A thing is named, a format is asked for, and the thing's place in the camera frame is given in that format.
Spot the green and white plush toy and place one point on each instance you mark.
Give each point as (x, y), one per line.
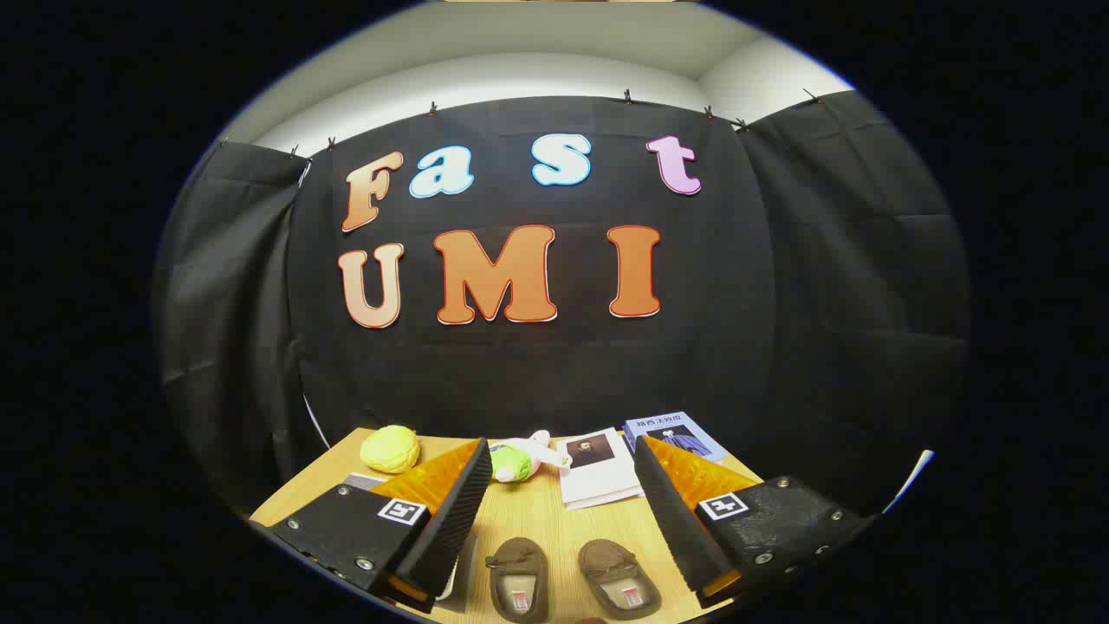
(511, 464)

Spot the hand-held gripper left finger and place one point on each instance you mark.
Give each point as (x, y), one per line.
(450, 520)

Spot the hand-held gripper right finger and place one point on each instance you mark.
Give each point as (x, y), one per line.
(671, 520)

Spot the brown moccasin shoe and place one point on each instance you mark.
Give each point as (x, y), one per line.
(617, 576)
(518, 576)

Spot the yellow round plush toy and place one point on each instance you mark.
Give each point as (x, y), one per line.
(390, 449)

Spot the blue book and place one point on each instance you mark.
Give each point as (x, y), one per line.
(697, 444)

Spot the white book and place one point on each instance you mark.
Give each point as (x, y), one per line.
(599, 485)

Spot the white sheet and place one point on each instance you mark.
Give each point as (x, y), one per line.
(910, 481)

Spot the beige fabric storage box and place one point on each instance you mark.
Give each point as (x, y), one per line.
(362, 480)

